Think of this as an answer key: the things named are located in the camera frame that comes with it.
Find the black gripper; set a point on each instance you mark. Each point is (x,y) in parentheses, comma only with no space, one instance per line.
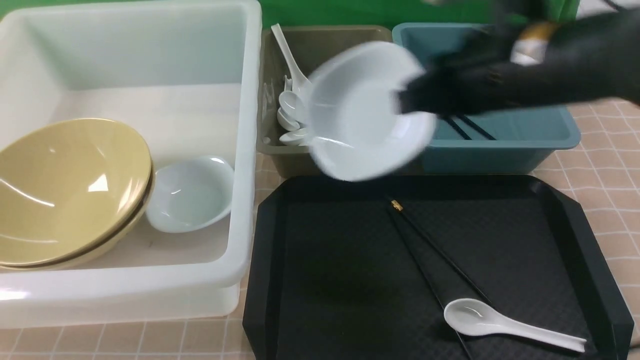
(469,80)

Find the white side dish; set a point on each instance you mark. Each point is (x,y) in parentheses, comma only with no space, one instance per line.
(353,113)
(191,195)

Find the black chopstick from tray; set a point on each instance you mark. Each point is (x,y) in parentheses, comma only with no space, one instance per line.
(425,235)
(443,283)

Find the white soup spoon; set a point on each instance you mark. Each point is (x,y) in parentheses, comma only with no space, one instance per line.
(292,104)
(474,318)

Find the yellow noodle bowl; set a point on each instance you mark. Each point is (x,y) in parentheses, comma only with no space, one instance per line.
(97,250)
(68,186)

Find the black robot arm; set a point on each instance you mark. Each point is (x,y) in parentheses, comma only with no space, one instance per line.
(524,60)

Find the yellow noodle bowl in bin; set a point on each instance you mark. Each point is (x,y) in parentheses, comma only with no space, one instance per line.
(97,250)

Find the black chopstick gold band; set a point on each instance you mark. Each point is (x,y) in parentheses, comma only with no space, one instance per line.
(478,129)
(456,128)

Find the blue plastic bin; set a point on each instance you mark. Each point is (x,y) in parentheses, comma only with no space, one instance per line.
(522,139)

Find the green cloth backdrop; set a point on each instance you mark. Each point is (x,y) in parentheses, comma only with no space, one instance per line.
(385,13)

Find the olive green plastic bin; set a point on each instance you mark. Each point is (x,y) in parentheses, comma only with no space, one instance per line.
(311,46)

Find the long white spoon leaning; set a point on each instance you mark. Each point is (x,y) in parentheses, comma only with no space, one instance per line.
(299,80)

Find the black serving tray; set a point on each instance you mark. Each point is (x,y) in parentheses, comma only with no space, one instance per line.
(331,280)

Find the large white plastic bin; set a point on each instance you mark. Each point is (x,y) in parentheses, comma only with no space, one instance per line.
(185,75)

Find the white side dish in bin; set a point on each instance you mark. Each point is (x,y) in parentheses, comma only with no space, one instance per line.
(191,195)

